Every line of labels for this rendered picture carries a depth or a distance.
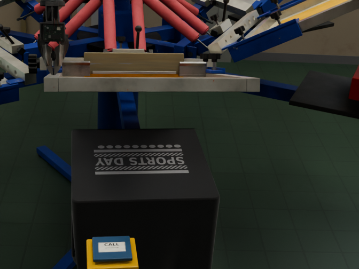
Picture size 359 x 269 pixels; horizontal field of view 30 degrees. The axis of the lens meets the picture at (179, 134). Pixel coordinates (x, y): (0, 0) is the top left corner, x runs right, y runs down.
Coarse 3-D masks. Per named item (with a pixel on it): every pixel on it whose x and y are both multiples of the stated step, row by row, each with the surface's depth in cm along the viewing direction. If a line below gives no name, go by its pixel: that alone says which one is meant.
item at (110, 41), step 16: (80, 0) 301; (96, 0) 292; (112, 0) 290; (144, 0) 296; (160, 0) 307; (176, 0) 320; (64, 16) 299; (80, 16) 290; (112, 16) 286; (160, 16) 297; (176, 16) 295; (192, 16) 305; (112, 32) 281; (144, 32) 285; (192, 32) 294; (112, 48) 277; (144, 48) 279
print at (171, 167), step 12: (156, 144) 233; (168, 144) 233; (96, 156) 222; (108, 156) 223; (120, 156) 223; (132, 156) 224; (144, 156) 224; (156, 156) 225; (168, 156) 225; (180, 156) 226; (96, 168) 215; (108, 168) 216; (120, 168) 216; (132, 168) 216; (144, 168) 217; (156, 168) 217; (168, 168) 218; (180, 168) 218
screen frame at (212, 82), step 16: (48, 80) 175; (64, 80) 176; (80, 80) 176; (96, 80) 177; (112, 80) 178; (128, 80) 178; (144, 80) 179; (160, 80) 180; (176, 80) 180; (192, 80) 181; (208, 80) 182; (224, 80) 182; (240, 80) 183; (256, 80) 184
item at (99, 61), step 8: (88, 56) 235; (96, 56) 235; (104, 56) 236; (112, 56) 236; (120, 56) 237; (128, 56) 237; (136, 56) 238; (144, 56) 238; (152, 56) 238; (160, 56) 239; (168, 56) 239; (176, 56) 240; (96, 64) 236; (104, 64) 236; (112, 64) 237; (120, 64) 237; (128, 64) 237; (136, 64) 238; (144, 64) 238; (152, 64) 239; (160, 64) 239; (168, 64) 240; (176, 64) 240; (176, 72) 240
